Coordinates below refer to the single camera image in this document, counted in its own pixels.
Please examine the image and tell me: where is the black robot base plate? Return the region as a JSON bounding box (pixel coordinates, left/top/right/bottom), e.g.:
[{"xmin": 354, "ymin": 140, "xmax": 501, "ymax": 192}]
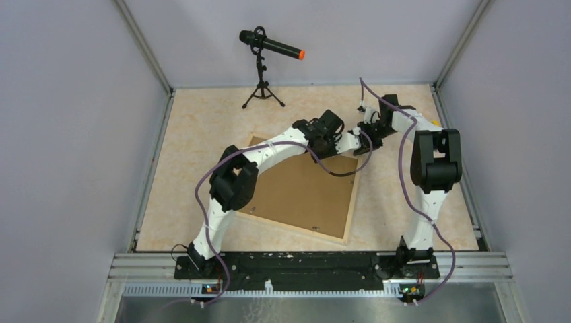
[{"xmin": 174, "ymin": 251, "xmax": 440, "ymax": 292}]

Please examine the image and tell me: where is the white wooden photo frame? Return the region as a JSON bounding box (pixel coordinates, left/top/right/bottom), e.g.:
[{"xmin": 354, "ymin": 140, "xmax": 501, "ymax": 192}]
[{"xmin": 237, "ymin": 153, "xmax": 363, "ymax": 245}]

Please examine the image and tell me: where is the aluminium rail front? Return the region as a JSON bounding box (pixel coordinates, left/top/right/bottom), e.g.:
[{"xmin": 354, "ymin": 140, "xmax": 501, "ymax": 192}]
[{"xmin": 108, "ymin": 252, "xmax": 513, "ymax": 299}]

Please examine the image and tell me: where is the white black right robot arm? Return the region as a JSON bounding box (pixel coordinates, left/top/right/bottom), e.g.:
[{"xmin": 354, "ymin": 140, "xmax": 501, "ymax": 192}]
[{"xmin": 358, "ymin": 94, "xmax": 463, "ymax": 277}]

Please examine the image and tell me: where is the black microphone orange tip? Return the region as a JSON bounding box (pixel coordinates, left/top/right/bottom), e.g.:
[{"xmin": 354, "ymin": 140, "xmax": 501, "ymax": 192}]
[{"xmin": 239, "ymin": 30, "xmax": 305, "ymax": 60}]

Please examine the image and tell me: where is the black tripod microphone stand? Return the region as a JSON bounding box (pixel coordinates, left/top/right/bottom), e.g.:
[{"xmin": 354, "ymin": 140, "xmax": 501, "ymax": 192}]
[{"xmin": 242, "ymin": 26, "xmax": 286, "ymax": 109}]

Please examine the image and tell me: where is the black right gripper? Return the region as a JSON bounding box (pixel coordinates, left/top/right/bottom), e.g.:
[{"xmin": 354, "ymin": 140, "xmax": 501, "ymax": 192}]
[{"xmin": 353, "ymin": 121, "xmax": 396, "ymax": 157}]

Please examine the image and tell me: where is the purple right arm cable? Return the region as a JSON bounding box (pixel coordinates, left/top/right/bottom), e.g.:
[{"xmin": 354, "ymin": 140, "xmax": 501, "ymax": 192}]
[{"xmin": 358, "ymin": 77, "xmax": 457, "ymax": 306}]

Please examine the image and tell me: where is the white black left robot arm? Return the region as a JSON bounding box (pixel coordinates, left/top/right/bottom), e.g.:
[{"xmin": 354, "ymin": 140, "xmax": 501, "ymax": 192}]
[{"xmin": 187, "ymin": 110, "xmax": 344, "ymax": 278}]

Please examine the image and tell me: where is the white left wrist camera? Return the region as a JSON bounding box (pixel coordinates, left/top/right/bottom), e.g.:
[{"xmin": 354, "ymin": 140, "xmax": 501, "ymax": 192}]
[{"xmin": 335, "ymin": 127, "xmax": 362, "ymax": 155}]

